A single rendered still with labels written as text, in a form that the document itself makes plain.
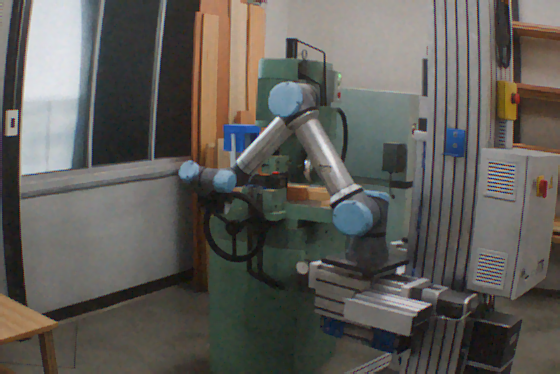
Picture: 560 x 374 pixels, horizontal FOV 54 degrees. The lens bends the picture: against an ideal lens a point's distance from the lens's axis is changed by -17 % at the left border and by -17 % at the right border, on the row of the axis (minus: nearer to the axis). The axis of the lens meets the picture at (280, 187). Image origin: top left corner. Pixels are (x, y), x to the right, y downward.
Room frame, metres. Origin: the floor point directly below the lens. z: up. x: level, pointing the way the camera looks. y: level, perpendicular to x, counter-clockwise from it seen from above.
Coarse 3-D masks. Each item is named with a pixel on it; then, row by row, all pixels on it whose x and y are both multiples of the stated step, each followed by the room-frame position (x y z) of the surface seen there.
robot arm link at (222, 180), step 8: (208, 168) 2.21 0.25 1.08; (224, 168) 2.26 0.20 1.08; (200, 176) 2.19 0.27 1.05; (208, 176) 2.18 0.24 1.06; (216, 176) 2.17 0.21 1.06; (224, 176) 2.16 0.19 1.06; (232, 176) 2.18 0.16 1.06; (200, 184) 2.19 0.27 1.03; (208, 184) 2.18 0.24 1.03; (216, 184) 2.16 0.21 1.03; (224, 184) 2.15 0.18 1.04; (232, 184) 2.19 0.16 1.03
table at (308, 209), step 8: (240, 200) 2.74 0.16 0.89; (288, 200) 2.72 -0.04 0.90; (296, 200) 2.73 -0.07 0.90; (304, 200) 2.74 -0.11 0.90; (312, 200) 2.75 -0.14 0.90; (224, 208) 2.77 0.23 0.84; (232, 208) 2.75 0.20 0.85; (240, 208) 2.66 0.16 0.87; (288, 208) 2.65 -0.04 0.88; (296, 208) 2.63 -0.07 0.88; (304, 208) 2.62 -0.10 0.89; (312, 208) 2.60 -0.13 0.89; (320, 208) 2.59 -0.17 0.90; (328, 208) 2.58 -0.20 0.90; (272, 216) 2.57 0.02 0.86; (280, 216) 2.60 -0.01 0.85; (288, 216) 2.65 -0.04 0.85; (296, 216) 2.63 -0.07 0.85; (304, 216) 2.62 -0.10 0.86; (312, 216) 2.60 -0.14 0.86; (320, 216) 2.59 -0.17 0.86; (328, 216) 2.57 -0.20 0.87
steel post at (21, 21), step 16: (16, 0) 2.81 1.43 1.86; (16, 16) 2.80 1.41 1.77; (16, 32) 2.81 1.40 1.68; (16, 48) 2.82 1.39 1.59; (16, 64) 2.81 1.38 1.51; (16, 80) 2.82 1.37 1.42; (16, 96) 2.85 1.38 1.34; (16, 112) 2.82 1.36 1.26; (16, 128) 2.83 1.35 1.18; (16, 144) 2.86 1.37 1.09; (16, 160) 2.86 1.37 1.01; (16, 176) 2.86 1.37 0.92; (16, 192) 2.86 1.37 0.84; (16, 208) 2.86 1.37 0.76; (16, 224) 2.85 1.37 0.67; (16, 240) 2.85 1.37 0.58; (16, 256) 2.84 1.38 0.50; (16, 272) 2.83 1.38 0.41; (16, 288) 2.82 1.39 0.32
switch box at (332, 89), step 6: (330, 72) 3.05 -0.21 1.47; (336, 72) 3.05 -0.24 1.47; (330, 78) 3.05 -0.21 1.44; (336, 78) 3.05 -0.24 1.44; (330, 84) 3.05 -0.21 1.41; (336, 84) 3.05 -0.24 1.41; (330, 90) 3.04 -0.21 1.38; (336, 90) 3.06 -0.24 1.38; (330, 96) 3.04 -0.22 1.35; (336, 96) 3.06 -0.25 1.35; (336, 102) 3.07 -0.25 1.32
